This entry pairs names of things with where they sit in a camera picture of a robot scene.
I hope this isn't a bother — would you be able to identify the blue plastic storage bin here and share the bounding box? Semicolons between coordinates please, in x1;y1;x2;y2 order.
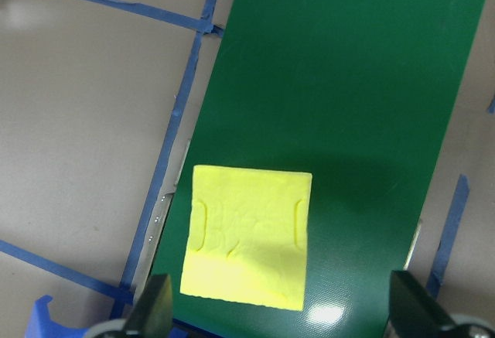
23;294;135;338

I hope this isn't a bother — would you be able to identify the green belt conveyor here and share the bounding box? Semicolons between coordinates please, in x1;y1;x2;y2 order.
133;0;495;338

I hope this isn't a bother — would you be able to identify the yellow foam cube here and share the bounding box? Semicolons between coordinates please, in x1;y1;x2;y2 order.
179;164;313;312

